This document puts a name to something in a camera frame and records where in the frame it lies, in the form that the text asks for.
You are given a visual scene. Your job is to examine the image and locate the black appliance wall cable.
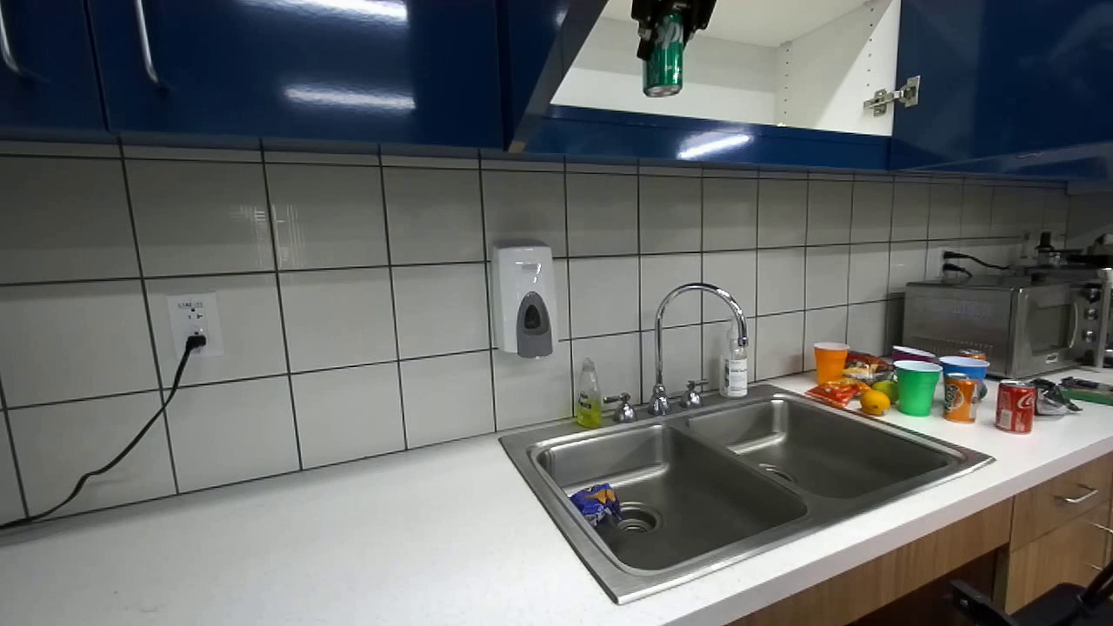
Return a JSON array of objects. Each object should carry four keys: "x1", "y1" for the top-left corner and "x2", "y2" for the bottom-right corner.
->
[{"x1": 938, "y1": 249, "x2": 1048, "y2": 282}]

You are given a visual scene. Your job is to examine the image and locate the green plastic cup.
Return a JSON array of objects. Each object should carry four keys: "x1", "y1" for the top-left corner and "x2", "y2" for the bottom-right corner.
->
[{"x1": 889, "y1": 358, "x2": 947, "y2": 417}]

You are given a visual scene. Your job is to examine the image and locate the crumpled silver wrapper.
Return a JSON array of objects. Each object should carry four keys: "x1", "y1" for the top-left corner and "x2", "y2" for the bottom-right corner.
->
[{"x1": 1030, "y1": 376, "x2": 1085, "y2": 422}]

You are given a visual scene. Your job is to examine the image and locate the blue snack bag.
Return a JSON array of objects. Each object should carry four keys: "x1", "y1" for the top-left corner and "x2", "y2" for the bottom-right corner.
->
[{"x1": 567, "y1": 480, "x2": 626, "y2": 534}]

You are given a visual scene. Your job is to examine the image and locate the white wall power outlet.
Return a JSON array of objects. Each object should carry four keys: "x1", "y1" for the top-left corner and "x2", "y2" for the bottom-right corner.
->
[{"x1": 162, "y1": 291, "x2": 224, "y2": 363}]

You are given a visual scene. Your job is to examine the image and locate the black power cord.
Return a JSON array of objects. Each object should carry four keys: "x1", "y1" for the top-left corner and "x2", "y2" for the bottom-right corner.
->
[{"x1": 0, "y1": 333, "x2": 210, "y2": 537}]

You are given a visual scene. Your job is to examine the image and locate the orange plastic cup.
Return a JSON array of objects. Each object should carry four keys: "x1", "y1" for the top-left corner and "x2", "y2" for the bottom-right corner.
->
[{"x1": 810, "y1": 340, "x2": 851, "y2": 395}]

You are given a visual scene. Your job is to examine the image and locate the yellow lemon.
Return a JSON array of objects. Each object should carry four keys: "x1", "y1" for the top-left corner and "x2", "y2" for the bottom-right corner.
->
[{"x1": 858, "y1": 384, "x2": 896, "y2": 422}]

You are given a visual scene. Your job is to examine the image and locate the green flat packet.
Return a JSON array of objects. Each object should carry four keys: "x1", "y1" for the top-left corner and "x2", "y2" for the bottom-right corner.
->
[{"x1": 1057, "y1": 376, "x2": 1113, "y2": 410}]

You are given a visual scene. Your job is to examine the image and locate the white wall soap dispenser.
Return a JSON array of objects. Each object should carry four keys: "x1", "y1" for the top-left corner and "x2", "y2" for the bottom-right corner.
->
[{"x1": 483, "y1": 242, "x2": 559, "y2": 363}]

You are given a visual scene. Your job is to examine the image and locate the orange soda can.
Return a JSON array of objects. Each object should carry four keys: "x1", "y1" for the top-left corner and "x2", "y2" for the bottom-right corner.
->
[{"x1": 943, "y1": 374, "x2": 988, "y2": 424}]

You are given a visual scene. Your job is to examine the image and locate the yellow-green dish soap bottle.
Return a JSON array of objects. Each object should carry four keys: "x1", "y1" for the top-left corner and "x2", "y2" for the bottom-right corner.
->
[{"x1": 572, "y1": 358, "x2": 610, "y2": 436}]

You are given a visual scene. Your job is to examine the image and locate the blue plastic cup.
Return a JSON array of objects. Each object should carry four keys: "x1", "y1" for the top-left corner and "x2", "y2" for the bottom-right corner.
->
[{"x1": 937, "y1": 353, "x2": 994, "y2": 397}]

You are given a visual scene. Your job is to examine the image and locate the stainless steel microwave oven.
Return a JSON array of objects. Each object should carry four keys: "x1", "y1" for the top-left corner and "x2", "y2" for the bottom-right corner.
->
[{"x1": 902, "y1": 269, "x2": 1113, "y2": 380}]

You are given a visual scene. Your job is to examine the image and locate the chrome gooseneck faucet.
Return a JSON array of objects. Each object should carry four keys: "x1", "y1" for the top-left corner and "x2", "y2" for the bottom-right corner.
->
[{"x1": 646, "y1": 279, "x2": 755, "y2": 417}]

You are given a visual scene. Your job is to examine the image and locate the red soda can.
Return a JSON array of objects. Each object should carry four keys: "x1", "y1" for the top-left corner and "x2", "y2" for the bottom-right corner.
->
[{"x1": 992, "y1": 376, "x2": 1040, "y2": 438}]

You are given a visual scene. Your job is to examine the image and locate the glossy blue cabinet door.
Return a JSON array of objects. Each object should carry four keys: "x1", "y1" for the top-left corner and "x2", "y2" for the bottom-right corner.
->
[
  {"x1": 499, "y1": 0, "x2": 611, "y2": 155},
  {"x1": 889, "y1": 0, "x2": 1113, "y2": 180}
]

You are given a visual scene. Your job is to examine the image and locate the metal cabinet door hinge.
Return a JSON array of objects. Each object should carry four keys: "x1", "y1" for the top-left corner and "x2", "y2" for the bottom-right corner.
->
[{"x1": 861, "y1": 75, "x2": 929, "y2": 119}]

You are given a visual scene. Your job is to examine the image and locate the clear bottle with white label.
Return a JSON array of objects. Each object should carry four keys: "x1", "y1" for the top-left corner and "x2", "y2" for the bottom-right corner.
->
[{"x1": 721, "y1": 329, "x2": 755, "y2": 402}]

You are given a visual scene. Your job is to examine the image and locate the orange red chip bag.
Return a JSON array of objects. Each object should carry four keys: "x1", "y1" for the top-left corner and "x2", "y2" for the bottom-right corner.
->
[{"x1": 810, "y1": 353, "x2": 896, "y2": 410}]

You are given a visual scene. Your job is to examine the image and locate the blue cabinet with white interior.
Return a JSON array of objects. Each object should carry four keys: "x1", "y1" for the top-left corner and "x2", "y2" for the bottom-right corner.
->
[{"x1": 524, "y1": 0, "x2": 932, "y2": 172}]

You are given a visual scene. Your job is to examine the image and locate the blue cabinets with metal handles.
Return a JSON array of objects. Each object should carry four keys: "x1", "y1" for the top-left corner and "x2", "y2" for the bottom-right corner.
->
[{"x1": 0, "y1": 0, "x2": 511, "y2": 155}]

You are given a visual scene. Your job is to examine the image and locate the wooden base cabinet drawers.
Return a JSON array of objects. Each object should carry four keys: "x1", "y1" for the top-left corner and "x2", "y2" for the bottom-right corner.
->
[{"x1": 726, "y1": 450, "x2": 1113, "y2": 626}]

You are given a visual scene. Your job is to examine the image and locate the stainless steel double sink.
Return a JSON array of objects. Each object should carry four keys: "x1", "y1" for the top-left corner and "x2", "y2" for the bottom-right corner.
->
[{"x1": 499, "y1": 388, "x2": 998, "y2": 609}]

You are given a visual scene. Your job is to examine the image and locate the green soda can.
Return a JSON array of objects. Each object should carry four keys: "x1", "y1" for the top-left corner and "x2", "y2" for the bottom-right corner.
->
[{"x1": 639, "y1": 7, "x2": 689, "y2": 101}]

